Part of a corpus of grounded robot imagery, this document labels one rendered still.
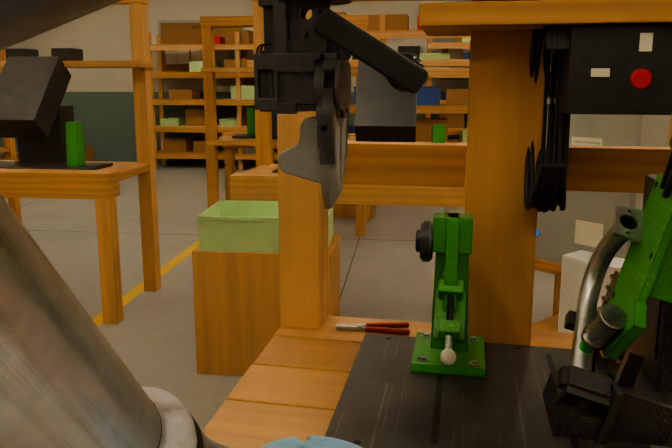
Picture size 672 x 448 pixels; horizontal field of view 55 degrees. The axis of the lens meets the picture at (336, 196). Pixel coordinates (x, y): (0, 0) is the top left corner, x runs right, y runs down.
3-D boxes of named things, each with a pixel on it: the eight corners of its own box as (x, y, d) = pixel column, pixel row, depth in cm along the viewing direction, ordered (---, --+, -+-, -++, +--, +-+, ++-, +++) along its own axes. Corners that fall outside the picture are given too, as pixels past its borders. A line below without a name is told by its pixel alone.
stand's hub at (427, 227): (431, 267, 113) (432, 225, 112) (413, 266, 114) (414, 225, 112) (433, 256, 120) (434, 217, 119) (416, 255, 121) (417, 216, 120)
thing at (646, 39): (673, 115, 106) (681, 22, 104) (566, 114, 110) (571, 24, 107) (652, 112, 118) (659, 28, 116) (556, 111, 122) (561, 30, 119)
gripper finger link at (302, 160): (283, 206, 65) (282, 115, 63) (340, 208, 64) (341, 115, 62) (275, 212, 62) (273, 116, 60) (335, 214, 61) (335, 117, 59)
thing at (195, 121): (331, 171, 1027) (330, 28, 989) (150, 168, 1061) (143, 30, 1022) (334, 167, 1080) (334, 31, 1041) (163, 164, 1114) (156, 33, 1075)
